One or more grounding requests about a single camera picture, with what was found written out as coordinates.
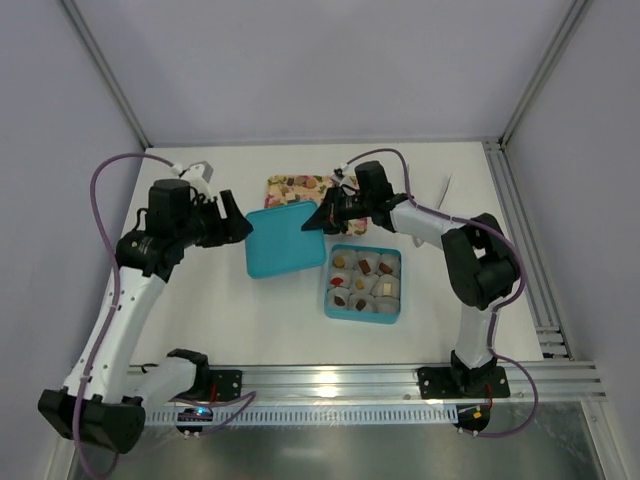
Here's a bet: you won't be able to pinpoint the slotted cable duct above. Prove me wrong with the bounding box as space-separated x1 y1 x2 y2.
146 402 458 428

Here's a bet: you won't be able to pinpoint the metal tongs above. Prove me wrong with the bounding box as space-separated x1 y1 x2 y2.
412 173 453 248

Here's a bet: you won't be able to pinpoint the white paper cup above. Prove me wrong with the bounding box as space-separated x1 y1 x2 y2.
350 273 379 295
331 249 357 270
356 250 381 276

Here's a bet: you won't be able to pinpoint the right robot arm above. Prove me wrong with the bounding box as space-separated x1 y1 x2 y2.
326 161 523 399

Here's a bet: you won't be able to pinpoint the aluminium rail frame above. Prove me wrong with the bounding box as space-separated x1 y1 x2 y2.
124 362 609 404

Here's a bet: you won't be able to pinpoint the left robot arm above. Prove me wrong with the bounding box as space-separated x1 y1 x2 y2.
38 179 326 454

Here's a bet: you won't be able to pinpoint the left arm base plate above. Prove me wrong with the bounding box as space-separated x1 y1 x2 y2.
207 369 243 403

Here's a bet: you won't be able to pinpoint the floral serving tray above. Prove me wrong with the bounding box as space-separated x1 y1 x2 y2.
263 173 371 238

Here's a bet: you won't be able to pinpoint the teal tin box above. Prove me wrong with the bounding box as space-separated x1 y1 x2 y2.
323 244 403 325

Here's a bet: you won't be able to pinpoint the brown oval chocolate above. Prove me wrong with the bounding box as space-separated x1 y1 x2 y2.
379 262 393 275

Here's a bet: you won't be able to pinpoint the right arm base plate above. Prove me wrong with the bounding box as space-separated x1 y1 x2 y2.
417 364 511 400

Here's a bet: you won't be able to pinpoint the brown square chocolate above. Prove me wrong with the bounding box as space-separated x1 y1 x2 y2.
358 259 372 275

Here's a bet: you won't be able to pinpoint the teal tin lid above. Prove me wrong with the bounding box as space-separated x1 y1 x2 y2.
245 201 327 279

